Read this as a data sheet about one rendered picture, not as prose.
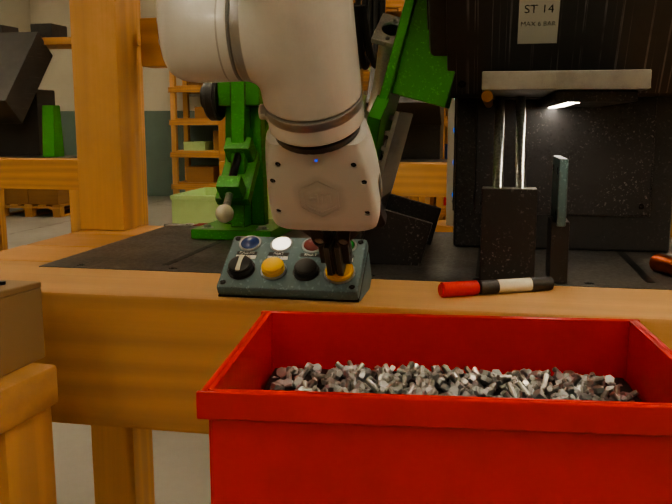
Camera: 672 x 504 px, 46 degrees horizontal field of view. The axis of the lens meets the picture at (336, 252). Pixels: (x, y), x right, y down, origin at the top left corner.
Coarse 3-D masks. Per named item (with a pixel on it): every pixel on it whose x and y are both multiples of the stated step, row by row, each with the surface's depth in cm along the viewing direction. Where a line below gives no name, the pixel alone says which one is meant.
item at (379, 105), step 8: (376, 104) 98; (384, 104) 98; (376, 112) 97; (384, 112) 98; (368, 120) 97; (376, 120) 97; (384, 120) 100; (376, 128) 98; (384, 128) 102; (376, 136) 99; (376, 144) 100; (376, 152) 101
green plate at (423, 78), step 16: (416, 0) 98; (416, 16) 98; (400, 32) 97; (416, 32) 98; (400, 48) 98; (416, 48) 98; (400, 64) 99; (416, 64) 99; (432, 64) 98; (384, 80) 99; (400, 80) 99; (416, 80) 99; (432, 80) 99; (448, 80) 98; (384, 96) 99; (416, 96) 99; (432, 96) 99; (448, 96) 99
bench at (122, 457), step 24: (48, 240) 137; (72, 240) 137; (96, 240) 137; (0, 264) 114; (24, 264) 114; (96, 432) 157; (120, 432) 156; (144, 432) 160; (96, 456) 158; (120, 456) 157; (144, 456) 161; (96, 480) 158; (120, 480) 157; (144, 480) 161
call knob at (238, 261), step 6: (234, 258) 84; (240, 258) 84; (246, 258) 84; (228, 264) 84; (234, 264) 83; (240, 264) 83; (246, 264) 83; (252, 264) 83; (234, 270) 83; (240, 270) 83; (246, 270) 83; (240, 276) 83
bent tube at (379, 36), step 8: (384, 16) 107; (392, 16) 108; (384, 24) 107; (392, 24) 107; (376, 32) 106; (384, 32) 108; (392, 32) 108; (376, 40) 105; (384, 40) 105; (392, 40) 105; (384, 48) 107; (384, 56) 108; (376, 64) 111; (384, 64) 110; (376, 72) 112; (384, 72) 111; (376, 80) 113; (376, 88) 113; (376, 96) 113; (368, 104) 115
